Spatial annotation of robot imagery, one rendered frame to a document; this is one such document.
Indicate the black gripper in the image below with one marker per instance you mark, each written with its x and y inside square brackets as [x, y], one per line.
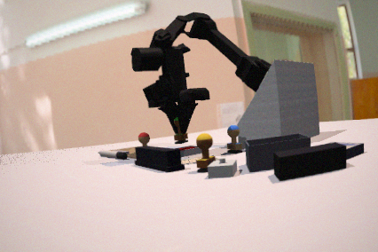
[185, 98]

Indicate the red stamp with ball handle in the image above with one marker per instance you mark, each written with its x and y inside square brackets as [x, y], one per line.
[144, 138]

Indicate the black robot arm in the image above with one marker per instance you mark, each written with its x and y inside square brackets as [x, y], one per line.
[250, 69]

